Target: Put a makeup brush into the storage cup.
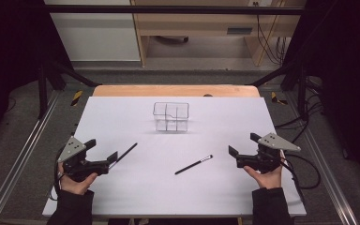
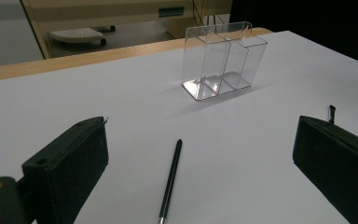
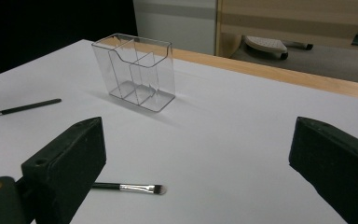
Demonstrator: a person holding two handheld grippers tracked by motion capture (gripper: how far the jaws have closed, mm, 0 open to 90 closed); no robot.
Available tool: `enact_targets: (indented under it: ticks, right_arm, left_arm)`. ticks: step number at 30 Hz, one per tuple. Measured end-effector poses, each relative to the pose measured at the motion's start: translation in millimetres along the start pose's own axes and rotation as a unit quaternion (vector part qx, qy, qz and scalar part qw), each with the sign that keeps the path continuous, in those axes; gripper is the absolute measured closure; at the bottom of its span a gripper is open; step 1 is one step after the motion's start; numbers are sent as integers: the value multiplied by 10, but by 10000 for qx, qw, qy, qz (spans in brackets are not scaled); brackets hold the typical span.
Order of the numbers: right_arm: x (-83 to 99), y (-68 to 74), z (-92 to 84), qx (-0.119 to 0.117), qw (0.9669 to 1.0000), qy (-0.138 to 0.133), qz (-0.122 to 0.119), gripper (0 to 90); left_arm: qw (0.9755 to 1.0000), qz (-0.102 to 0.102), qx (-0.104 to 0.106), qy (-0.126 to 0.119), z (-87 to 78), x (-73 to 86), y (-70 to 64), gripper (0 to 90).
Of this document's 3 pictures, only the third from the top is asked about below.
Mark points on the white chair base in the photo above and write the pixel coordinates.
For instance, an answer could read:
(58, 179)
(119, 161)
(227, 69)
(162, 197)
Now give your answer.
(265, 43)

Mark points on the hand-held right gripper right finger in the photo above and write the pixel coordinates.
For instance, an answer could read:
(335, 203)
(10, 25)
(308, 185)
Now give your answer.
(338, 168)

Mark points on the black curtain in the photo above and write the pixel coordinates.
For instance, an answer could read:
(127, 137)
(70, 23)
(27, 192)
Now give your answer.
(43, 31)

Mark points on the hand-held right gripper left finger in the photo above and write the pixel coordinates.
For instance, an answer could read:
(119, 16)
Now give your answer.
(65, 168)

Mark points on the clear acrylic organizer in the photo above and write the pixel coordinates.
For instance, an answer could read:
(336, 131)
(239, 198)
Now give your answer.
(143, 90)

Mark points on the white cabinet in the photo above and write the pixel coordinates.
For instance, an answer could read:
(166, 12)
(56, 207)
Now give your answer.
(174, 28)

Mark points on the small black makeup brush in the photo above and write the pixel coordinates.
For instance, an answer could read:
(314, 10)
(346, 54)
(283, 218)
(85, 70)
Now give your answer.
(133, 188)

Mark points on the white table sheet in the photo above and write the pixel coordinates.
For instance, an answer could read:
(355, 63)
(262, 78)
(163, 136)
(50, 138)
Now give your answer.
(230, 140)

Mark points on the light wooden desk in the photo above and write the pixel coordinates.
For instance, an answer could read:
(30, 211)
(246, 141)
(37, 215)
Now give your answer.
(292, 18)

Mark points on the long black makeup brush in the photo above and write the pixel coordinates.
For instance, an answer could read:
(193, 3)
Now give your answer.
(28, 107)

